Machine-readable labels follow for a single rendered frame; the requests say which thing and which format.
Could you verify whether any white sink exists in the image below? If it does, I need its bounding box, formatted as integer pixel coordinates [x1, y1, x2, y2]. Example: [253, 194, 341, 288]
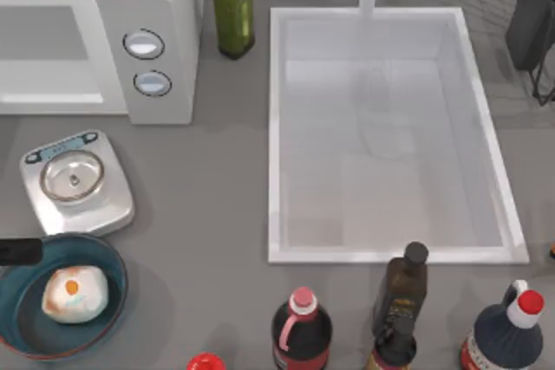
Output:
[267, 6, 531, 265]

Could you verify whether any silver kitchen scale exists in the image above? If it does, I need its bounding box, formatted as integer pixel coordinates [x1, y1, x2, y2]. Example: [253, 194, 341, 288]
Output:
[19, 128, 136, 237]

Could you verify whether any red bottle cap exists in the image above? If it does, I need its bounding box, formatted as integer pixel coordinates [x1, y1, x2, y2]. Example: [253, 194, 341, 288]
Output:
[186, 352, 225, 370]

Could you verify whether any green glass bottle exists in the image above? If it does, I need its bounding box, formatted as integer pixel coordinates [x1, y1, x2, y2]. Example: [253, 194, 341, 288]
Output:
[212, 0, 256, 61]

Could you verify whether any black wire rack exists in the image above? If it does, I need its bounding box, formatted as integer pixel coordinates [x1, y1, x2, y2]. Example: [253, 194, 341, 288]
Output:
[505, 0, 555, 107]

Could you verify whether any small microwave knob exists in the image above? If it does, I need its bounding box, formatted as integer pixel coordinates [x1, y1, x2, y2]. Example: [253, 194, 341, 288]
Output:
[132, 69, 173, 98]

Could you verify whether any large microwave knob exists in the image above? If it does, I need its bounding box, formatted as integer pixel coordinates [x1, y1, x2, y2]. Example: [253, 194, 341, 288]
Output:
[122, 28, 167, 61]

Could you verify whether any white round bread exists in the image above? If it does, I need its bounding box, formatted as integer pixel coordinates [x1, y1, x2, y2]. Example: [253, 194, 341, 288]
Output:
[41, 264, 109, 325]

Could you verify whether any blue bowl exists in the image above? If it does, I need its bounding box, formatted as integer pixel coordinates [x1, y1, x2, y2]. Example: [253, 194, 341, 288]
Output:
[0, 233, 129, 362]

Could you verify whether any pale microwave oven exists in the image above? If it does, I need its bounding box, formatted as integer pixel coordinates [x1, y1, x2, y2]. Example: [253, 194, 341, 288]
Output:
[0, 0, 205, 126]

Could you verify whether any dark bottle with pink cap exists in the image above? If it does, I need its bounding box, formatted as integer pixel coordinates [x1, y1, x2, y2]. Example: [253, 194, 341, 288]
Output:
[271, 286, 334, 370]

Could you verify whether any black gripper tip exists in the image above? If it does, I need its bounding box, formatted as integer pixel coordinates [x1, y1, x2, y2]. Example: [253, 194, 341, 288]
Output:
[0, 237, 44, 267]

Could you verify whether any dark jug with red cap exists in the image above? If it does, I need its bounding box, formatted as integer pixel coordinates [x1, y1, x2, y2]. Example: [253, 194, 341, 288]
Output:
[460, 278, 545, 370]

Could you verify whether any dark brown square bottle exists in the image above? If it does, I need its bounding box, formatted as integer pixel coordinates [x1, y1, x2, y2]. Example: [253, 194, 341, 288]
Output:
[371, 240, 430, 336]

